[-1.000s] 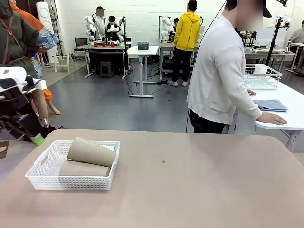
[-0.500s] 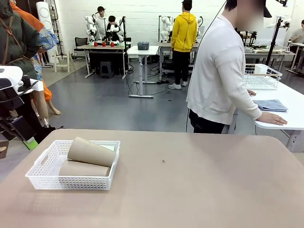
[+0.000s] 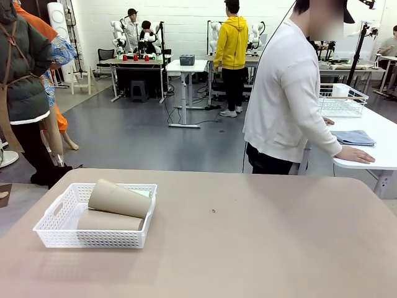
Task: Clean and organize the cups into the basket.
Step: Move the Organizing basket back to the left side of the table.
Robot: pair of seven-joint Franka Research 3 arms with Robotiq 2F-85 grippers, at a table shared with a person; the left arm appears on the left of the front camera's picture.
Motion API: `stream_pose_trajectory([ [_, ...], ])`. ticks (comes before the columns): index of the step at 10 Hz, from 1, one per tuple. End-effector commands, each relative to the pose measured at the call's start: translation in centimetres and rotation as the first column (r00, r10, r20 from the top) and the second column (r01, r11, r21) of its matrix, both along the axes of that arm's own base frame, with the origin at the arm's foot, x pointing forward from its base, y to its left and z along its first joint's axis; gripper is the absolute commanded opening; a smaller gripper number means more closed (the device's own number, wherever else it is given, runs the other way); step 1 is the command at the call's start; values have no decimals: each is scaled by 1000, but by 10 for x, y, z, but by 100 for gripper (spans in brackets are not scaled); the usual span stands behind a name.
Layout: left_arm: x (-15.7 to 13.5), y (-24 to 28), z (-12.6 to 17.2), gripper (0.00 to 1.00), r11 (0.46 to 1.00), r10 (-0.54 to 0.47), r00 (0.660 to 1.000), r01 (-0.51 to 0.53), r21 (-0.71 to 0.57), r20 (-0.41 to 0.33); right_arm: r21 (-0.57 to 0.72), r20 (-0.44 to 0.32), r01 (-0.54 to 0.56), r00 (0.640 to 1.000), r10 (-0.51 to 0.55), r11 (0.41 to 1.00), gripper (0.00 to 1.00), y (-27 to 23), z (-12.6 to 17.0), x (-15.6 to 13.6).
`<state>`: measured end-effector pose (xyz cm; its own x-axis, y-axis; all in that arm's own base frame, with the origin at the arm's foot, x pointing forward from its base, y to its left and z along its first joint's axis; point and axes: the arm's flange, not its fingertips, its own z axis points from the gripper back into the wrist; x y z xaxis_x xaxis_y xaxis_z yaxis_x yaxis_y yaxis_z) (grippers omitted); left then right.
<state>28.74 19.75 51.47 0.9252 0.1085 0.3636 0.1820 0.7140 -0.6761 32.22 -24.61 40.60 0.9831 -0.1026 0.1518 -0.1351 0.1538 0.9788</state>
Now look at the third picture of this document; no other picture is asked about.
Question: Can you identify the black office chair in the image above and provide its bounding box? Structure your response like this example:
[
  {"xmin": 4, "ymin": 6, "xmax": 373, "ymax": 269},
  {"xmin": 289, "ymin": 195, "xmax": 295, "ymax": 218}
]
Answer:
[{"xmin": 96, "ymin": 48, "xmax": 116, "ymax": 77}]

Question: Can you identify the white wire dish rack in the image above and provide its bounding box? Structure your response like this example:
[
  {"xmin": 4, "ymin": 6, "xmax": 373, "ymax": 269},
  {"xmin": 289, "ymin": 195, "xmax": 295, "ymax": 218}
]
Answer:
[{"xmin": 318, "ymin": 83, "xmax": 369, "ymax": 118}]

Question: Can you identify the person in black cap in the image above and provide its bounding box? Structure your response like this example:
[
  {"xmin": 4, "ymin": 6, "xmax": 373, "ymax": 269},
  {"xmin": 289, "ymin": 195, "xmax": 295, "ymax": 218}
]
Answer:
[{"xmin": 123, "ymin": 8, "xmax": 141, "ymax": 53}]

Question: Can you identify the tall mint green cup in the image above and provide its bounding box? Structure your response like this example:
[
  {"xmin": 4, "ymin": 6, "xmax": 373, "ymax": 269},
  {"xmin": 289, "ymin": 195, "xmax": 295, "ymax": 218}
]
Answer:
[{"xmin": 122, "ymin": 186, "xmax": 153, "ymax": 199}]

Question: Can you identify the person in white sweater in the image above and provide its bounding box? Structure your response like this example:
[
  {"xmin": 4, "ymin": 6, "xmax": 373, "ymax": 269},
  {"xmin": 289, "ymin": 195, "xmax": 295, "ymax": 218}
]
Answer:
[{"xmin": 242, "ymin": 0, "xmax": 376, "ymax": 174}]

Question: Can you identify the black camera tripod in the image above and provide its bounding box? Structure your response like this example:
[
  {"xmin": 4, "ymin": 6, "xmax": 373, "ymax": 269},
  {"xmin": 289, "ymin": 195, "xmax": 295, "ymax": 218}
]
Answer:
[{"xmin": 346, "ymin": 21, "xmax": 373, "ymax": 88}]

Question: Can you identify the long background workbench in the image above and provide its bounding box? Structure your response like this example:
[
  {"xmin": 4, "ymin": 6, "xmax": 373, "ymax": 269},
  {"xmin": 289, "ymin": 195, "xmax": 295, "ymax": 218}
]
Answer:
[{"xmin": 319, "ymin": 60, "xmax": 387, "ymax": 86}]

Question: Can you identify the white perforated plastic basket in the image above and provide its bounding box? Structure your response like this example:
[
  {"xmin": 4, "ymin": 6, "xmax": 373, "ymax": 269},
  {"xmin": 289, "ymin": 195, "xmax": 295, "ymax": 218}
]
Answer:
[{"xmin": 33, "ymin": 182, "xmax": 158, "ymax": 250}]

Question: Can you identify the brown background work table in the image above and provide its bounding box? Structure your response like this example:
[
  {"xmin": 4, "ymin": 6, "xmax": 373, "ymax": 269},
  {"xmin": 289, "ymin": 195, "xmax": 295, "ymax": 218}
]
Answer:
[{"xmin": 99, "ymin": 58, "xmax": 167, "ymax": 104}]

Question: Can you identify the seated person in black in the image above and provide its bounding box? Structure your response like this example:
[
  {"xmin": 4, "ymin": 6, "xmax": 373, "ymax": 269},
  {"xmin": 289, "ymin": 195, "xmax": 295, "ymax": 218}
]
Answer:
[{"xmin": 138, "ymin": 20, "xmax": 158, "ymax": 55}]

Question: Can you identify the person's right forearm white sleeve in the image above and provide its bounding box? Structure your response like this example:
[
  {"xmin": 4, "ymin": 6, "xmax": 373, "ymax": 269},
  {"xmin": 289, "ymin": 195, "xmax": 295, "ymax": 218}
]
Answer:
[{"xmin": 310, "ymin": 117, "xmax": 344, "ymax": 158}]

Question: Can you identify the mannequin in orange clothes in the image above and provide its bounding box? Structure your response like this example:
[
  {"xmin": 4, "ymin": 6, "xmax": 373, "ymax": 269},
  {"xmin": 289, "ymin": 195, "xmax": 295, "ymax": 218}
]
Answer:
[{"xmin": 14, "ymin": 0, "xmax": 80, "ymax": 167}]

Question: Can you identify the brown cardboard box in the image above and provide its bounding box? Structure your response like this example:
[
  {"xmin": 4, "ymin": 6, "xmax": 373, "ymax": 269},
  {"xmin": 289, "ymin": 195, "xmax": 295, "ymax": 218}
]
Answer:
[{"xmin": 0, "ymin": 183, "xmax": 13, "ymax": 209}]

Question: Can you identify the person in green jacket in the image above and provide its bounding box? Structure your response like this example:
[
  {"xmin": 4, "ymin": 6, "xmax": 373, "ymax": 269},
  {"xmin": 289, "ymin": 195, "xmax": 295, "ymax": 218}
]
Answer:
[{"xmin": 0, "ymin": 0, "xmax": 74, "ymax": 189}]

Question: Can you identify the black plastic stool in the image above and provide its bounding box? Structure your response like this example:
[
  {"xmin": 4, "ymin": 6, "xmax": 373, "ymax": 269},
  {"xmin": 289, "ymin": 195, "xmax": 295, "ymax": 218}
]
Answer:
[{"xmin": 130, "ymin": 79, "xmax": 149, "ymax": 102}]

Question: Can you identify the white standing desk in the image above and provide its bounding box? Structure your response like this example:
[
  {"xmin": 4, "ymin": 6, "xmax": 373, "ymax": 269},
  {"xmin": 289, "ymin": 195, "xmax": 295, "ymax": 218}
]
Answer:
[{"xmin": 166, "ymin": 58, "xmax": 209, "ymax": 129}]

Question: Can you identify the white side table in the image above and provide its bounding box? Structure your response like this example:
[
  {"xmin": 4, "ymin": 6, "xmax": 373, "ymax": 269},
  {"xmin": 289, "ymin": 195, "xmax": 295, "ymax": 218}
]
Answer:
[{"xmin": 319, "ymin": 102, "xmax": 397, "ymax": 199}]

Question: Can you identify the white wooden step stool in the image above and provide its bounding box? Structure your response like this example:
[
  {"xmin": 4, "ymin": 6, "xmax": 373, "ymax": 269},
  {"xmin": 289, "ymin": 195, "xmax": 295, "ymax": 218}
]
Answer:
[{"xmin": 69, "ymin": 65, "xmax": 94, "ymax": 96}]

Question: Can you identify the person in yellow hoodie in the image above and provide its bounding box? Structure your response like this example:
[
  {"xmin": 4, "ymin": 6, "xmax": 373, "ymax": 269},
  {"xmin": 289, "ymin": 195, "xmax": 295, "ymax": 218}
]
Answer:
[{"xmin": 213, "ymin": 0, "xmax": 249, "ymax": 118}]

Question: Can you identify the person's right hand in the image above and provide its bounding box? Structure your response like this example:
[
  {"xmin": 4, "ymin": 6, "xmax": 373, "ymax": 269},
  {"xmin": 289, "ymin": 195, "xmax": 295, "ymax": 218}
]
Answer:
[{"xmin": 336, "ymin": 145, "xmax": 376, "ymax": 165}]

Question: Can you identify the blue grey towel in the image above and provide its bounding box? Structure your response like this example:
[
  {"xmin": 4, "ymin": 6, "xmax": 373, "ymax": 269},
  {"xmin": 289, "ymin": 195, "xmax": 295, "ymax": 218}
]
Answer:
[{"xmin": 330, "ymin": 129, "xmax": 377, "ymax": 147}]

